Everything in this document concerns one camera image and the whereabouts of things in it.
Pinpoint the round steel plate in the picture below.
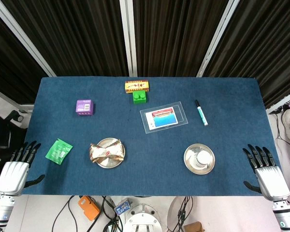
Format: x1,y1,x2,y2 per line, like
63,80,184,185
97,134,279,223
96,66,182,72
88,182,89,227
93,137,126,169
183,143,216,175

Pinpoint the blue red printed card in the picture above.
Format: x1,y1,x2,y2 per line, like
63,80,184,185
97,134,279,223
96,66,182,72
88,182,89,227
145,106,179,129

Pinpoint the orange plastic device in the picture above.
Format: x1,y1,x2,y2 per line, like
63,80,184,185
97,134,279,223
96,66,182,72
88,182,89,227
77,195,102,221

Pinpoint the yellow red carton box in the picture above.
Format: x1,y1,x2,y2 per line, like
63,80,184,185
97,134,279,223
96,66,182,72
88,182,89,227
125,80,150,94

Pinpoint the small white jar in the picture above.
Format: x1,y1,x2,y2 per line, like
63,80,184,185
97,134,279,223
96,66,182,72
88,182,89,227
196,151,212,167

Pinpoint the robot left five-finger hand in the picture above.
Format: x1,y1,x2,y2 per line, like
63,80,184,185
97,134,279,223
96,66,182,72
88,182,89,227
0,141,45,196

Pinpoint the green sachet packet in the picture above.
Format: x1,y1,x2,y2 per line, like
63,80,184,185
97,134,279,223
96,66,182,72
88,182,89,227
45,138,74,166

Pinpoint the robot right five-finger hand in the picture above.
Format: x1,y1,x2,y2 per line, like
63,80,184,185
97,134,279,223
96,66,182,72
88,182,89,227
242,144,290,202

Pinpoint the purple cardboard box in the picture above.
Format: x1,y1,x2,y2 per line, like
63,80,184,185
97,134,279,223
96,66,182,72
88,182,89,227
75,99,95,117

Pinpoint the blue felt table cloth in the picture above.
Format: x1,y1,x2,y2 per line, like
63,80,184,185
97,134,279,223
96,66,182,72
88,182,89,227
21,76,289,197

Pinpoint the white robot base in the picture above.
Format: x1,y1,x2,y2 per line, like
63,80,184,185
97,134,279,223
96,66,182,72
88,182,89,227
122,203,164,232

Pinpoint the small blue device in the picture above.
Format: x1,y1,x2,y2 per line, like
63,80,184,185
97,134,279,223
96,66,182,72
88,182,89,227
114,198,132,216

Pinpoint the black office chair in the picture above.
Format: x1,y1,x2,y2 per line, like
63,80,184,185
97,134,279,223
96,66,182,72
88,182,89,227
9,109,27,124

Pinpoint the dark brown curtain panel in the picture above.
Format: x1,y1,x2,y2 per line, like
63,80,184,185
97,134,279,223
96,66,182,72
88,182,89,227
132,0,229,77
0,7,47,104
1,0,130,77
204,0,290,109

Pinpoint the white frame post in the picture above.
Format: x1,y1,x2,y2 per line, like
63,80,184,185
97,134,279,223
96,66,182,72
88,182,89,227
0,4,57,77
119,0,138,77
196,0,241,78

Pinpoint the brown cardboard box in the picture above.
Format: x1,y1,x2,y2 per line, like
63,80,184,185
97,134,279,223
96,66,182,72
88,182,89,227
183,221,205,232

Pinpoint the green building block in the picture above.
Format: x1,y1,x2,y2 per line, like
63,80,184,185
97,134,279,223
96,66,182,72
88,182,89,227
132,90,148,105

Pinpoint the green white marker pen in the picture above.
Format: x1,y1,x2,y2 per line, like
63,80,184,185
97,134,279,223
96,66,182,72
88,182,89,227
194,99,209,127

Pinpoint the person in black clothing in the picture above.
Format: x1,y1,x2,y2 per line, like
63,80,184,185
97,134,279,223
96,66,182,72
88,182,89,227
0,103,27,179

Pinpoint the clear plastic tray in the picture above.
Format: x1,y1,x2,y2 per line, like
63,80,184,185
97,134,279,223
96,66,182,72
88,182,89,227
139,101,189,134

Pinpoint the snack wrapper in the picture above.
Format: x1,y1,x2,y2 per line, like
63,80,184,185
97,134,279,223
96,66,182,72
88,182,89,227
88,138,126,163

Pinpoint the black cable bundle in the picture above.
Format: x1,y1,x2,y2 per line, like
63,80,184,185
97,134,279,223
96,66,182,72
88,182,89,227
101,196,123,232
175,196,193,232

